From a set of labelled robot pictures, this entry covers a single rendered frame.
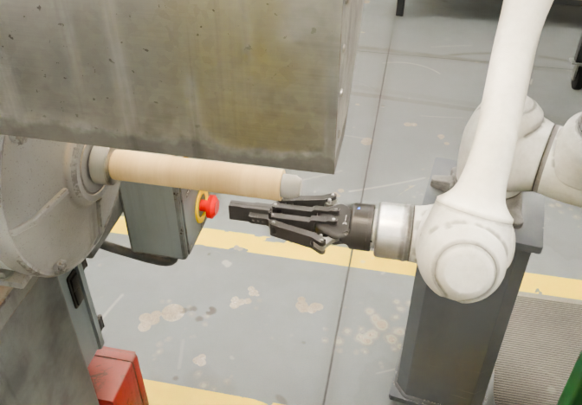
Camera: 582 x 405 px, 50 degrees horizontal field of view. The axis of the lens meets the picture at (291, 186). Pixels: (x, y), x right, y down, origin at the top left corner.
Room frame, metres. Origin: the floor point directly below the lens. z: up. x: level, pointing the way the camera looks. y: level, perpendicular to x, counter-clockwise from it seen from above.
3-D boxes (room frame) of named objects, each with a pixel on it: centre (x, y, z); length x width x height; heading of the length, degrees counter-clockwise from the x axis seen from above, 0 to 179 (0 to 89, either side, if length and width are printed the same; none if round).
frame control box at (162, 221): (0.80, 0.27, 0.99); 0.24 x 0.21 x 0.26; 78
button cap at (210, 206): (0.80, 0.14, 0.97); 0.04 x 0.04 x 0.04; 78
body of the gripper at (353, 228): (0.75, -0.09, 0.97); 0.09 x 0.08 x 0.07; 78
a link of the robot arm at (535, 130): (1.16, -0.47, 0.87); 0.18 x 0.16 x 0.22; 60
